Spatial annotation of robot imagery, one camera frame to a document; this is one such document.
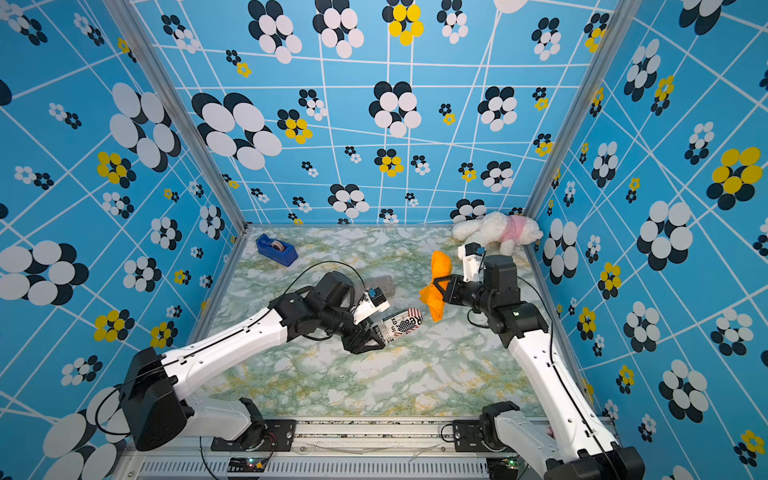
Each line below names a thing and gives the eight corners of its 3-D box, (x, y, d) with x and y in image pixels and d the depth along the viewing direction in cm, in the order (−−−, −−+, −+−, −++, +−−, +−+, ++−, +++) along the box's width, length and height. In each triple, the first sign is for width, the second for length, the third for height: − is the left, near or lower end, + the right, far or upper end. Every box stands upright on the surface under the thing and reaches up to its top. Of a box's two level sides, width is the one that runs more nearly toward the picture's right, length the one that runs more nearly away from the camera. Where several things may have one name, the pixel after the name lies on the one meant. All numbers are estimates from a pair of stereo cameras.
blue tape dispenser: (257, 254, 113) (250, 242, 108) (267, 244, 117) (261, 232, 111) (289, 267, 109) (283, 255, 104) (298, 256, 113) (293, 244, 107)
